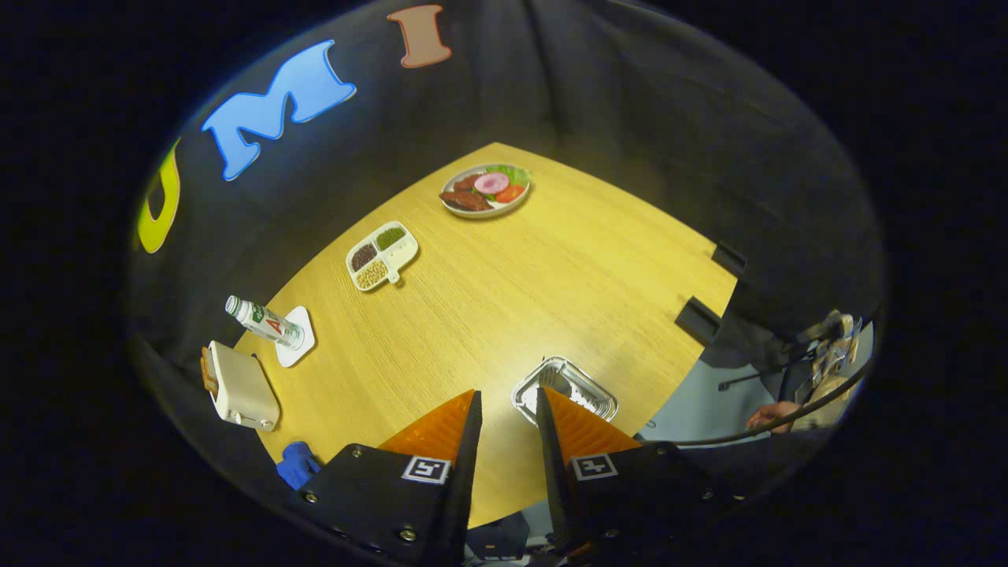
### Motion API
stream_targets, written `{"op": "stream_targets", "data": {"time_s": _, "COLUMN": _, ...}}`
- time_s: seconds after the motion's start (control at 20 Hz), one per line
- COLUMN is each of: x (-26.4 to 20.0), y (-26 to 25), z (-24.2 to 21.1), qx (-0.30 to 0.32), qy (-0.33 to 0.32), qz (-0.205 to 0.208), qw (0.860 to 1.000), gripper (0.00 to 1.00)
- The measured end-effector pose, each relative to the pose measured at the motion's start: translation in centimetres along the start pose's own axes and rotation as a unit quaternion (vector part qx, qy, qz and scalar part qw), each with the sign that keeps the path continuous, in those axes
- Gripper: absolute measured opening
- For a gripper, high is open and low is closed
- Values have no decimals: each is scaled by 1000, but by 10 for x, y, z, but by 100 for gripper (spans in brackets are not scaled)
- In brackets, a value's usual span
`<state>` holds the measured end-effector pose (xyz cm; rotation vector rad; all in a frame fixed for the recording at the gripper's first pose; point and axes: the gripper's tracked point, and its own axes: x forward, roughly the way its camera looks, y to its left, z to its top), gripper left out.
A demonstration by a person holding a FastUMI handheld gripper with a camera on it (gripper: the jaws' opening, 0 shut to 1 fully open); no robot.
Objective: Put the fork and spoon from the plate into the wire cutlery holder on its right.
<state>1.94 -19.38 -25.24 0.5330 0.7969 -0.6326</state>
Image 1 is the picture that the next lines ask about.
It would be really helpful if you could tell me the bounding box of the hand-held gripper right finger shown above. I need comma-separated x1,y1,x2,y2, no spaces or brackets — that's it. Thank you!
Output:
535,386,749,552

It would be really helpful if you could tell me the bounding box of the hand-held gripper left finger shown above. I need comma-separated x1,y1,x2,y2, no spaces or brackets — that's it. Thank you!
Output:
287,389,484,567

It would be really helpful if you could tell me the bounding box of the blue towel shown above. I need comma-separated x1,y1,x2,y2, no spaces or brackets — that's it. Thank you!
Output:
276,441,322,491

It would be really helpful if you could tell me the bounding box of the black table clamp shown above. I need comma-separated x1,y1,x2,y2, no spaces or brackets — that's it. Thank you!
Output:
711,241,747,278
675,296,723,346

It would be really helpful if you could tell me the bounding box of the white square coaster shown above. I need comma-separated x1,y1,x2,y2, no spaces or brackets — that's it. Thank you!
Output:
274,306,316,369

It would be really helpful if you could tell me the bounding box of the white toaster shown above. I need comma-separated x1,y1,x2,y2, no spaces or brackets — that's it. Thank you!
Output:
208,340,281,432

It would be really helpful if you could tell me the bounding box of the white divided seed dish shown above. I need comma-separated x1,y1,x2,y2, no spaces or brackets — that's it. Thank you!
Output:
345,220,420,293

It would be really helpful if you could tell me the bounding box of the white drink bottle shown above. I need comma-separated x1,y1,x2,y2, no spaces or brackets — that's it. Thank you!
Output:
225,295,306,351

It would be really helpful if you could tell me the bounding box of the white plate of food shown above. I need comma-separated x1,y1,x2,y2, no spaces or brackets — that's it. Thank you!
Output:
439,163,532,219

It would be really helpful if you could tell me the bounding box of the metal wire cutlery rack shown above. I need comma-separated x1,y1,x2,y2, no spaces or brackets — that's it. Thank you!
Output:
510,356,620,426

